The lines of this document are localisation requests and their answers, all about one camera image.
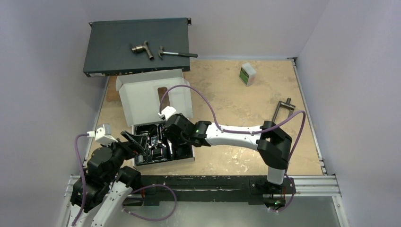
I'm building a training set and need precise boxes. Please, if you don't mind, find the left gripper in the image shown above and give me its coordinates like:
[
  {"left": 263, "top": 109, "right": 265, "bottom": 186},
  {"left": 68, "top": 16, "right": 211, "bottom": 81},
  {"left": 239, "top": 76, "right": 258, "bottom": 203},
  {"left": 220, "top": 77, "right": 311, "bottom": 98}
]
[{"left": 101, "top": 130, "right": 148, "bottom": 182}]

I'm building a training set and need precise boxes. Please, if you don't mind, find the white hair clipper kit box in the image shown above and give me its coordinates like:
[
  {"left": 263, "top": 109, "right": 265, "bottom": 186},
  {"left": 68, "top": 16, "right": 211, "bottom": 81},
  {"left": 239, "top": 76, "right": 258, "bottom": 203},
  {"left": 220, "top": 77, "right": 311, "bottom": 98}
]
[{"left": 115, "top": 69, "right": 195, "bottom": 168}]

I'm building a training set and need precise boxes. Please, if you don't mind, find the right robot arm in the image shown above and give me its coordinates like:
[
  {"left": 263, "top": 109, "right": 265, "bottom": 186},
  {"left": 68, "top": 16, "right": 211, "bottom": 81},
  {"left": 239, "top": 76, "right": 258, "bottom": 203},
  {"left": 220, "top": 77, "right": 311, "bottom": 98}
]
[{"left": 159, "top": 113, "right": 292, "bottom": 192}]

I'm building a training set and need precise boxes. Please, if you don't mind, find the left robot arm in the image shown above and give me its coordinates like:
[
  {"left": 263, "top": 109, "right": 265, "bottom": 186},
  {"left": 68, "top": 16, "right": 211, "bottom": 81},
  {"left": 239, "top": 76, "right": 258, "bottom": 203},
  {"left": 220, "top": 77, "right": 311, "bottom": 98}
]
[{"left": 69, "top": 129, "right": 146, "bottom": 227}]

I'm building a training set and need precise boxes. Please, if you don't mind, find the black plastic insert tray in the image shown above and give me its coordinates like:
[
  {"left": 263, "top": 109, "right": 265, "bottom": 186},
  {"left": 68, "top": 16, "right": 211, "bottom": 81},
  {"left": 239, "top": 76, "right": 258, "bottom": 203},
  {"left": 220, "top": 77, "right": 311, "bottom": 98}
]
[{"left": 133, "top": 122, "right": 194, "bottom": 167}]

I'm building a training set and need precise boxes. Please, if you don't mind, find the wooden board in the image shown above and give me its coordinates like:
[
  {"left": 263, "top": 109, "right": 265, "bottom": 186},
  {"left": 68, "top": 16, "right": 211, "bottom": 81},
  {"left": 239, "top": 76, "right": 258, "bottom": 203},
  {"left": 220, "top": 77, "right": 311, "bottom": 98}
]
[{"left": 105, "top": 73, "right": 185, "bottom": 102}]

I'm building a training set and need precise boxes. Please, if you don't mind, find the small claw hammer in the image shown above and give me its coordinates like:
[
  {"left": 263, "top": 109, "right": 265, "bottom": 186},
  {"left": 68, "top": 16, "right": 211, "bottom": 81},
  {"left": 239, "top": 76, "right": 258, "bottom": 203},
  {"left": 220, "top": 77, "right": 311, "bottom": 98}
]
[{"left": 158, "top": 46, "right": 198, "bottom": 59}]

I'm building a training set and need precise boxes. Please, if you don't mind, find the white foam block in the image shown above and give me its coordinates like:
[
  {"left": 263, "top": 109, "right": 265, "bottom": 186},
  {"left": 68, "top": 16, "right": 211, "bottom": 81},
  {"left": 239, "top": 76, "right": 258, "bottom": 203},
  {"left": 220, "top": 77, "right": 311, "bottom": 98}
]
[{"left": 239, "top": 62, "right": 257, "bottom": 87}]

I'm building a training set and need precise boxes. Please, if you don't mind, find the metal pipe tee fitting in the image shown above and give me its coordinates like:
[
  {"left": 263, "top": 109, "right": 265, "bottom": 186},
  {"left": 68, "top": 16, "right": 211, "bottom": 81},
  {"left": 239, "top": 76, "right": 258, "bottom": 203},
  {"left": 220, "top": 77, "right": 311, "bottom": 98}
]
[{"left": 129, "top": 40, "right": 154, "bottom": 60}]

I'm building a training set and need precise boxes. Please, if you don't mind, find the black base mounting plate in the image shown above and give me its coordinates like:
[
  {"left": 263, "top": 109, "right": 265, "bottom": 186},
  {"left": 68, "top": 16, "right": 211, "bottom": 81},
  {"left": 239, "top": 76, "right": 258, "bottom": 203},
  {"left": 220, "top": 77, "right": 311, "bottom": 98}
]
[{"left": 118, "top": 175, "right": 296, "bottom": 208}]

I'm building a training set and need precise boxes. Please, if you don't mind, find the metal clamp tool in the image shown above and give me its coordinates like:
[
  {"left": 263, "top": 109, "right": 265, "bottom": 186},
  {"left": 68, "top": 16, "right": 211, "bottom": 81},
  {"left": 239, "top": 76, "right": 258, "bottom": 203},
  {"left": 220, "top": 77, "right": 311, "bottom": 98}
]
[{"left": 271, "top": 97, "right": 296, "bottom": 123}]

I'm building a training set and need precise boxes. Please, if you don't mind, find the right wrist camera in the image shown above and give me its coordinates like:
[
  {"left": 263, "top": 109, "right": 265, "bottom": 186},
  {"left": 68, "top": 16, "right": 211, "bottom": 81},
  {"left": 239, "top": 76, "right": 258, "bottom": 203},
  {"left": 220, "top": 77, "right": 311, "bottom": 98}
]
[{"left": 158, "top": 106, "right": 177, "bottom": 121}]

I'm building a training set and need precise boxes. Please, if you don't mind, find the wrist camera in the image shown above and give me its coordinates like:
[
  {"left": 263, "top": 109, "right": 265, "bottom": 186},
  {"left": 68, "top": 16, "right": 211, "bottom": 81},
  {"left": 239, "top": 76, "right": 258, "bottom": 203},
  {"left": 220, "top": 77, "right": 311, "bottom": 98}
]
[
  {"left": 158, "top": 106, "right": 177, "bottom": 121},
  {"left": 87, "top": 124, "right": 118, "bottom": 146}
]

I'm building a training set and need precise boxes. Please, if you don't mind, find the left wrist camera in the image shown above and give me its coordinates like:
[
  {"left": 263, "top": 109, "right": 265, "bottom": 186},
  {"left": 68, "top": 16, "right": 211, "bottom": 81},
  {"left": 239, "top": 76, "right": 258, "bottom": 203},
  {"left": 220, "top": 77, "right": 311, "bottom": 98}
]
[{"left": 87, "top": 124, "right": 118, "bottom": 146}]

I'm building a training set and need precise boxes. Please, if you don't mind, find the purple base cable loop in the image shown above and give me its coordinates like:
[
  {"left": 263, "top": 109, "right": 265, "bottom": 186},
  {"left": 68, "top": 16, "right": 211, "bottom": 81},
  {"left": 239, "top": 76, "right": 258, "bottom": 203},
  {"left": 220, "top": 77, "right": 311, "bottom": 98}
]
[{"left": 121, "top": 184, "right": 178, "bottom": 222}]

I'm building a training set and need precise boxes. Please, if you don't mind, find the dark rack-mount equipment case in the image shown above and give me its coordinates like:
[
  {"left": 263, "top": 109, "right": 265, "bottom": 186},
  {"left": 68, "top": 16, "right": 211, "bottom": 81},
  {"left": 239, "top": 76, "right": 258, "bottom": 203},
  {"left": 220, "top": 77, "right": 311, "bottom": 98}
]
[{"left": 83, "top": 17, "right": 192, "bottom": 77}]

